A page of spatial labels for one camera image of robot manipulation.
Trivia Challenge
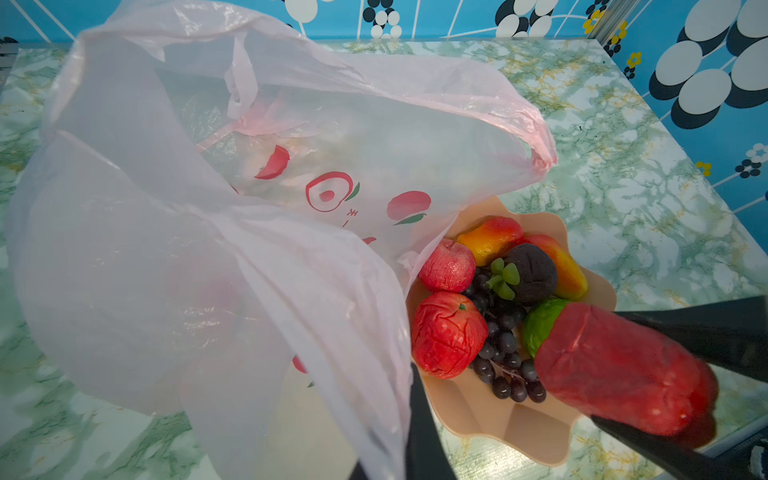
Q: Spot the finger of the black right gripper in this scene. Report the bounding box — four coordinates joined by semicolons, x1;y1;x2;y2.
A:
619;295;767;382
591;416;755;479

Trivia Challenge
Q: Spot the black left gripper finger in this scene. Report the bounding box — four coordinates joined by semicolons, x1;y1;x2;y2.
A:
349;362;456;480

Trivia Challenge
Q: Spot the red bell pepper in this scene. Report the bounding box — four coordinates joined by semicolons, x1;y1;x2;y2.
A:
533;302;719;436

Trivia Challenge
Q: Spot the pink translucent plastic bag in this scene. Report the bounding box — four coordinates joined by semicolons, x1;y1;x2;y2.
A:
6;1;557;479

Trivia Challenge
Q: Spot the beige wavy fruit bowl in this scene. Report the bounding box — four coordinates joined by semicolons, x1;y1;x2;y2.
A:
406;198;617;466

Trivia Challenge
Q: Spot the dark purple grape bunch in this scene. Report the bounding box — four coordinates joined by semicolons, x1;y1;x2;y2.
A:
464;268;547;403

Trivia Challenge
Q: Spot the red wrinkled apple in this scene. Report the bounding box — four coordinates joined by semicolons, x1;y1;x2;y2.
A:
411;292;489;379

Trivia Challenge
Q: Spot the yellow red mango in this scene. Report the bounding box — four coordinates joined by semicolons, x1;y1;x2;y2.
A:
524;234;589;300
457;216;524;267

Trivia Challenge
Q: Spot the pink red apple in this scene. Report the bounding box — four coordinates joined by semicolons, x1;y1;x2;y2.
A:
418;239;476;293

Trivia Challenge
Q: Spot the dark brown mangosteen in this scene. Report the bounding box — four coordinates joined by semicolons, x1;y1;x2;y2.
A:
484;244;558;305

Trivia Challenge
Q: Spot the right aluminium corner post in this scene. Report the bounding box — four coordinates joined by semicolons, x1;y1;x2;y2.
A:
588;0;640;45

